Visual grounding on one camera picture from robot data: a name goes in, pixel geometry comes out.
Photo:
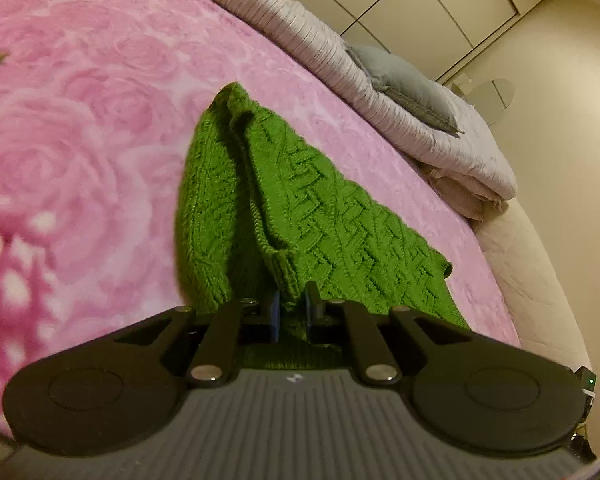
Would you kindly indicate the cream wardrobe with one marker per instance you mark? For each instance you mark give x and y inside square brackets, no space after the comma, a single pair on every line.
[405,5]

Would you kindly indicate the pink floral blanket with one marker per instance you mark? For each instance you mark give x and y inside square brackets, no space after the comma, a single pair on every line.
[80,135]

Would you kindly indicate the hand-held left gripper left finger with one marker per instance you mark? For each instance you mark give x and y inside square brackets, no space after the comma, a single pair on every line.
[275,312]

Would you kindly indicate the beige ribbed quilt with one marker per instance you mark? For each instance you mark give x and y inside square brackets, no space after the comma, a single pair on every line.
[305,25]

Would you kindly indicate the grey pillow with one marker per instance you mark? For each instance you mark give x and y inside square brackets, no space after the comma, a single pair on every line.
[410,90]

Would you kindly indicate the clear oval panel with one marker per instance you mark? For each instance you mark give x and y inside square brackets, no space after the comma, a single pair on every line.
[495,97]

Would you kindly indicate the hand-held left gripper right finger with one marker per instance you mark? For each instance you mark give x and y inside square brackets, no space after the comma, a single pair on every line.
[310,310]

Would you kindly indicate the green knit sweater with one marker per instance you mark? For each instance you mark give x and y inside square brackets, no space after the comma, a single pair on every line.
[305,200]

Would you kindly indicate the cream mattress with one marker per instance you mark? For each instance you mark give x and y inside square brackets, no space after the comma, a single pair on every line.
[530,280]

